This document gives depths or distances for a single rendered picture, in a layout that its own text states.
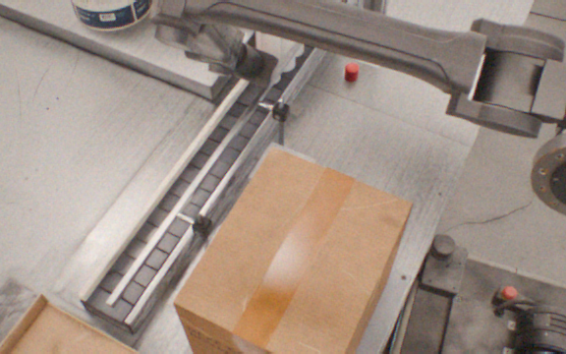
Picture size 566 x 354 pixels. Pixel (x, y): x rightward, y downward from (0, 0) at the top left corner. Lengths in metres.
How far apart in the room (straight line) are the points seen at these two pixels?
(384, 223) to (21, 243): 0.74
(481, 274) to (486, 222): 0.42
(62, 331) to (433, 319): 1.05
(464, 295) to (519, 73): 1.29
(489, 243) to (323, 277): 1.46
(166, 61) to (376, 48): 0.90
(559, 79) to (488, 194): 1.76
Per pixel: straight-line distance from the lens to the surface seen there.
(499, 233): 2.31
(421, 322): 1.82
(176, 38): 0.72
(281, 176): 0.95
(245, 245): 0.89
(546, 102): 0.64
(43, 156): 1.43
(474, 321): 1.84
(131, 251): 1.19
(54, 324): 1.22
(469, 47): 0.65
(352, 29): 0.63
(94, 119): 1.46
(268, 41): 1.30
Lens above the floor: 1.90
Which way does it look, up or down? 56 degrees down
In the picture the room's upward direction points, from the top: straight up
